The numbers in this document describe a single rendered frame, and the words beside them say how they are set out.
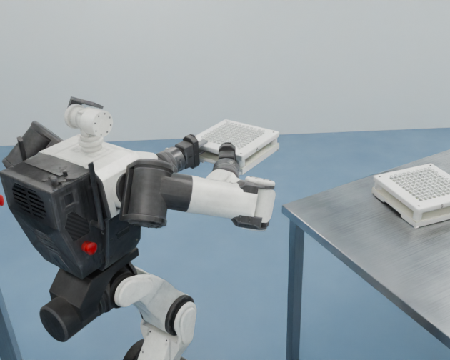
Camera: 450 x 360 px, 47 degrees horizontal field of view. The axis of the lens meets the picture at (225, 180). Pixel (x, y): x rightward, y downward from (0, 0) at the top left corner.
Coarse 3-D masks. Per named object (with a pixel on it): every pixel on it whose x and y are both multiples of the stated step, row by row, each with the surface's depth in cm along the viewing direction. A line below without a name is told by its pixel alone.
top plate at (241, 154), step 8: (224, 120) 203; (256, 128) 195; (200, 136) 189; (264, 136) 187; (272, 136) 188; (208, 144) 183; (216, 144) 183; (248, 144) 182; (256, 144) 182; (264, 144) 184; (216, 152) 180; (240, 152) 177; (248, 152) 177; (240, 160) 175
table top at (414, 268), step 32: (416, 160) 208; (448, 160) 206; (320, 192) 188; (352, 192) 187; (320, 224) 170; (352, 224) 169; (384, 224) 169; (448, 224) 167; (352, 256) 154; (384, 256) 154; (416, 256) 153; (448, 256) 153; (384, 288) 143; (416, 288) 141; (448, 288) 141; (416, 320) 134; (448, 320) 130
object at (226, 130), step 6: (228, 126) 196; (216, 132) 190; (222, 132) 190; (228, 132) 190; (234, 132) 190; (240, 132) 189; (246, 132) 190; (252, 132) 190; (258, 132) 190; (216, 138) 186; (222, 138) 186; (228, 138) 185; (234, 138) 186; (240, 138) 185; (246, 138) 185
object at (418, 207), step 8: (416, 168) 186; (432, 168) 186; (376, 176) 182; (384, 176) 182; (448, 176) 180; (384, 184) 177; (392, 184) 177; (392, 192) 174; (400, 192) 172; (408, 192) 172; (400, 200) 170; (408, 200) 167; (416, 200) 167; (424, 200) 167; (432, 200) 167; (440, 200) 167; (448, 200) 167; (416, 208) 163; (424, 208) 163; (432, 208) 164; (440, 208) 166
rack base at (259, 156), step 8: (208, 152) 188; (256, 152) 187; (264, 152) 187; (272, 152) 191; (200, 160) 186; (208, 160) 184; (216, 160) 182; (248, 160) 181; (256, 160) 183; (240, 168) 177; (248, 168) 179
